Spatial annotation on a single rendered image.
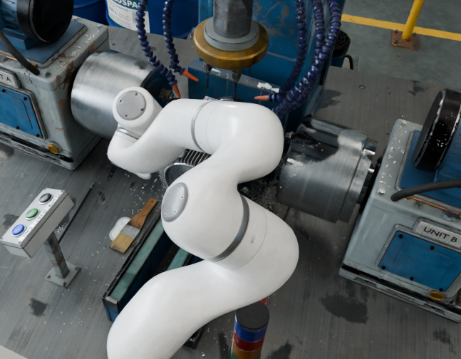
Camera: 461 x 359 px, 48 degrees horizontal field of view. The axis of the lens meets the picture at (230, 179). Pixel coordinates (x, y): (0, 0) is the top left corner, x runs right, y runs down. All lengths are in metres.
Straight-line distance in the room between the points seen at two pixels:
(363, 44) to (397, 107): 1.73
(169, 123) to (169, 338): 0.37
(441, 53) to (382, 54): 0.40
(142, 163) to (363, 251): 0.66
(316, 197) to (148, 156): 0.49
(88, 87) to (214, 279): 0.85
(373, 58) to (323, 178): 2.38
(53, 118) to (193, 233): 1.00
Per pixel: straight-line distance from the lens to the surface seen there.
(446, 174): 1.21
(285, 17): 1.43
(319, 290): 1.46
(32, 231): 1.25
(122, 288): 1.31
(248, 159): 0.69
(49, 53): 1.53
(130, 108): 1.03
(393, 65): 3.58
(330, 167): 1.26
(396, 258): 1.35
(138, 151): 0.97
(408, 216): 1.23
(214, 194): 0.63
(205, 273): 0.75
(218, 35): 1.23
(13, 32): 1.58
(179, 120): 0.88
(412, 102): 2.05
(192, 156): 1.29
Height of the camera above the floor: 2.07
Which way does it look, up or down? 51 degrees down
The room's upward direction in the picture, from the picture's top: 4 degrees clockwise
